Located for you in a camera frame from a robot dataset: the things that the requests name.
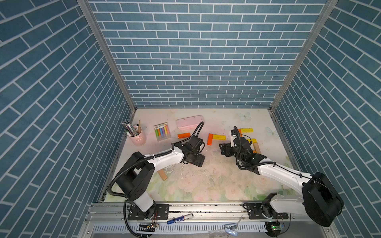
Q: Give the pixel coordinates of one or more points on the wooden block low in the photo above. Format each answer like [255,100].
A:
[256,147]

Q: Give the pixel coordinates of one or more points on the colourful marker box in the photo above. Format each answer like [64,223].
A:
[162,131]

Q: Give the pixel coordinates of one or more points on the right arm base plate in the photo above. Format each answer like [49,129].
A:
[257,211]

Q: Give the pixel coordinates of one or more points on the wooden block left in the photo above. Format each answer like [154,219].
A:
[162,175]

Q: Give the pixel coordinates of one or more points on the pens in cup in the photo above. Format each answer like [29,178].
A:
[132,130]

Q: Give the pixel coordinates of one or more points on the pink pencil case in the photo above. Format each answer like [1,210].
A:
[189,123]

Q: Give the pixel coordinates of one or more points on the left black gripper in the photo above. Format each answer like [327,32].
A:
[200,160]

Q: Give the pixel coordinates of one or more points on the pink pen cup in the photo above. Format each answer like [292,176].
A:
[139,139]

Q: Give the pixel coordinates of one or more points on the blue screwdriver on rail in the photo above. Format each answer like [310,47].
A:
[180,219]

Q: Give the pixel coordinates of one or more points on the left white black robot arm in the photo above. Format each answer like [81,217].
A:
[132,181]

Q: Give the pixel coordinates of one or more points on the clear plastic bag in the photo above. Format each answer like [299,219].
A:
[228,231]

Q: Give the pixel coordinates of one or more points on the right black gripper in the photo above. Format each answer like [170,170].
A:
[226,147]

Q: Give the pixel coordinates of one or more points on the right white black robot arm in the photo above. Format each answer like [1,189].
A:
[316,196]

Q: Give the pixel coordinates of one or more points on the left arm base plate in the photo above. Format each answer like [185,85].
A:
[157,211]

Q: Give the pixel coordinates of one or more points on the green lit circuit board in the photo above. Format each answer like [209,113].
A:
[273,229]

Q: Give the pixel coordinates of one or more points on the orange block low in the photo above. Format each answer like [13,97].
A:
[210,139]

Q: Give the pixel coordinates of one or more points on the aluminium front rail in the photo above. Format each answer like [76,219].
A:
[109,218]

